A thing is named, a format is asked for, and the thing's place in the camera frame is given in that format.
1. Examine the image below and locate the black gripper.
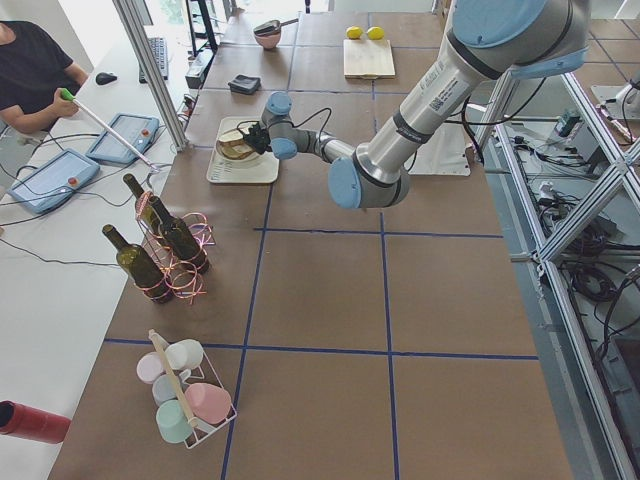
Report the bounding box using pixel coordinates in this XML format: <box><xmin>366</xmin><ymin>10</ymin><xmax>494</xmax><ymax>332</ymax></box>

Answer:
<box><xmin>236</xmin><ymin>121</ymin><xmax>272</xmax><ymax>154</ymax></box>

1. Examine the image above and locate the white round plate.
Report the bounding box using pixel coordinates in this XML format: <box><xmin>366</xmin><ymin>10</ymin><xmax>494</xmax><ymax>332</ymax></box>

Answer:
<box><xmin>214</xmin><ymin>144</ymin><xmax>260</xmax><ymax>165</ymax></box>

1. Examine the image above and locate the bread slice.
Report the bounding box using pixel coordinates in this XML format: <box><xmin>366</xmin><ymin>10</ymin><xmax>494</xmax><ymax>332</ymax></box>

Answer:
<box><xmin>216</xmin><ymin>129</ymin><xmax>251</xmax><ymax>150</ymax></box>
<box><xmin>220</xmin><ymin>145</ymin><xmax>258</xmax><ymax>161</ymax></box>

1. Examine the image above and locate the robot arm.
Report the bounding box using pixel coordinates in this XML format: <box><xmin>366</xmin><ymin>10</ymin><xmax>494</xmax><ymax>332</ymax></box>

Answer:
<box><xmin>242</xmin><ymin>1</ymin><xmax>591</xmax><ymax>209</ymax></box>

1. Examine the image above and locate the cream bear tray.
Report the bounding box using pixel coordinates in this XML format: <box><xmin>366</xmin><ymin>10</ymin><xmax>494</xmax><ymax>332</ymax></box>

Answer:
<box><xmin>206</xmin><ymin>116</ymin><xmax>279</xmax><ymax>184</ymax></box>

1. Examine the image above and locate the grey folded cloth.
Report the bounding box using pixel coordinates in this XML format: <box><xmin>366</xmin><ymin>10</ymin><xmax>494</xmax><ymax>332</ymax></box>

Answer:
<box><xmin>228</xmin><ymin>74</ymin><xmax>261</xmax><ymax>95</ymax></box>

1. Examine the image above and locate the pink bowl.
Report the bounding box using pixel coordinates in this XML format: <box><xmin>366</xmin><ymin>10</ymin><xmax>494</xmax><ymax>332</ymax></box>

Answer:
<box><xmin>253</xmin><ymin>28</ymin><xmax>281</xmax><ymax>50</ymax></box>

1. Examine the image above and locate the metal scoop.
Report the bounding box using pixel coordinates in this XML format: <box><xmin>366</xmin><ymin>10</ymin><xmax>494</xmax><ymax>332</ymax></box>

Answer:
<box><xmin>253</xmin><ymin>19</ymin><xmax>298</xmax><ymax>36</ymax></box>

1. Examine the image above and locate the blue teach pendant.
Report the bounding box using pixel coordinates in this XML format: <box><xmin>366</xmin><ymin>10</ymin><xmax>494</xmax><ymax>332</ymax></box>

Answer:
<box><xmin>8</xmin><ymin>149</ymin><xmax>100</xmax><ymax>214</ymax></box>
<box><xmin>86</xmin><ymin>113</ymin><xmax>160</xmax><ymax>165</ymax></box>

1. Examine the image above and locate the dark green wine bottle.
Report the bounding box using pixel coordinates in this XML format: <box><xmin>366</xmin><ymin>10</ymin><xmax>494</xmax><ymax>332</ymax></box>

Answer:
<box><xmin>149</xmin><ymin>195</ymin><xmax>210</xmax><ymax>273</ymax></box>

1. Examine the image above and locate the wooden cutting board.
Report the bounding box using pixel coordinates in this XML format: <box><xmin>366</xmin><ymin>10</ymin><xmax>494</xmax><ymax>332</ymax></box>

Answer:
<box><xmin>343</xmin><ymin>39</ymin><xmax>396</xmax><ymax>79</ymax></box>

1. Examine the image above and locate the black keyboard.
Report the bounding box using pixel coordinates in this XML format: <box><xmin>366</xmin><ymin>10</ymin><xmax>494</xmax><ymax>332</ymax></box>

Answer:
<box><xmin>148</xmin><ymin>37</ymin><xmax>169</xmax><ymax>80</ymax></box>

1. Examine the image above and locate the yellow lemon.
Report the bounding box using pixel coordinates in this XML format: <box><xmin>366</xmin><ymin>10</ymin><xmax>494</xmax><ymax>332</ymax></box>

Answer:
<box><xmin>345</xmin><ymin>26</ymin><xmax>363</xmax><ymax>40</ymax></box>
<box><xmin>366</xmin><ymin>26</ymin><xmax>385</xmax><ymax>40</ymax></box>

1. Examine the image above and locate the black computer mouse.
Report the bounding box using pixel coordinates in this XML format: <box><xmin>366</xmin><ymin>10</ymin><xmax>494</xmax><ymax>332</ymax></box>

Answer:
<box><xmin>95</xmin><ymin>72</ymin><xmax>118</xmax><ymax>86</ymax></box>

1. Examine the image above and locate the person in black shirt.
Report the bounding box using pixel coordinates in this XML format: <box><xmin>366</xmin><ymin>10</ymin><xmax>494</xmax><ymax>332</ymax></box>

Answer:
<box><xmin>1</xmin><ymin>21</ymin><xmax>88</xmax><ymax>135</ymax></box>

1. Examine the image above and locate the white cup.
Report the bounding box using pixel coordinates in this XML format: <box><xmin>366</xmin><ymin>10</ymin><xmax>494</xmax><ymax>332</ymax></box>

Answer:
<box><xmin>164</xmin><ymin>339</ymin><xmax>204</xmax><ymax>370</ymax></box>

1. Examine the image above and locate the pink cup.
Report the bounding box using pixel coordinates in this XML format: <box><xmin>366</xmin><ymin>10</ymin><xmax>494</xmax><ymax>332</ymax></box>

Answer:
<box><xmin>185</xmin><ymin>383</ymin><xmax>232</xmax><ymax>425</ymax></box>

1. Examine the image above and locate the mint green cup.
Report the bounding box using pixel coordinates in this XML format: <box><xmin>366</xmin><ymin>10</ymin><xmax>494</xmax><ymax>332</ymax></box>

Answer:
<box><xmin>155</xmin><ymin>399</ymin><xmax>193</xmax><ymax>444</ymax></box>

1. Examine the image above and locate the red cylinder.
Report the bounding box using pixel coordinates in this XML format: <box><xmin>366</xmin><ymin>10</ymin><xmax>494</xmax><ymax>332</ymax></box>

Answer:
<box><xmin>1</xmin><ymin>400</ymin><xmax>71</xmax><ymax>444</ymax></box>

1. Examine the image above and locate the copper wire bottle rack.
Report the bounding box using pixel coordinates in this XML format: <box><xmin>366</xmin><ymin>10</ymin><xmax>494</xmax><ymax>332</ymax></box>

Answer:
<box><xmin>136</xmin><ymin>210</ymin><xmax>215</xmax><ymax>303</ymax></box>

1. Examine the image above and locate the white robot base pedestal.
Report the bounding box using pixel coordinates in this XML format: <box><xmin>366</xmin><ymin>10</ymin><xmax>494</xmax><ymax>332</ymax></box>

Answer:
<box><xmin>404</xmin><ymin>114</ymin><xmax>471</xmax><ymax>177</ymax></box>

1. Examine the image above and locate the long stick green handle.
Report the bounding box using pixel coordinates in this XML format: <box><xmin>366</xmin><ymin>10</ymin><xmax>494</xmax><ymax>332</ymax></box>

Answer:
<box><xmin>60</xmin><ymin>88</ymin><xmax>160</xmax><ymax>174</ymax></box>

